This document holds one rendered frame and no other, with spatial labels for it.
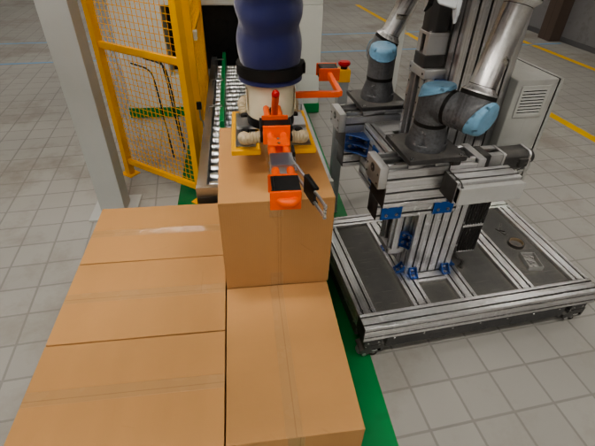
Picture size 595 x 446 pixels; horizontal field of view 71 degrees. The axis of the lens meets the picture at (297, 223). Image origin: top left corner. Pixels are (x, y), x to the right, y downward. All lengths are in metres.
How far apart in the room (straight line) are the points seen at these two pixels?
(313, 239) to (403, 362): 0.89
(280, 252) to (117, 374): 0.66
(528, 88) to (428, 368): 1.29
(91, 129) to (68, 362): 1.62
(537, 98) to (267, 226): 1.17
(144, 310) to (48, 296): 1.11
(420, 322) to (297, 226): 0.85
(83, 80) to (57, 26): 0.29
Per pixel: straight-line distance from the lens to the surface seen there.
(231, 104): 3.31
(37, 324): 2.56
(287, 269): 1.60
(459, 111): 1.46
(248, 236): 1.48
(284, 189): 0.96
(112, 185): 3.02
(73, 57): 2.71
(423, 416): 2.04
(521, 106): 1.90
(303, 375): 1.40
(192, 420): 1.36
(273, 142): 1.20
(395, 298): 2.13
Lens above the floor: 1.73
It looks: 37 degrees down
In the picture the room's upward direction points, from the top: 2 degrees clockwise
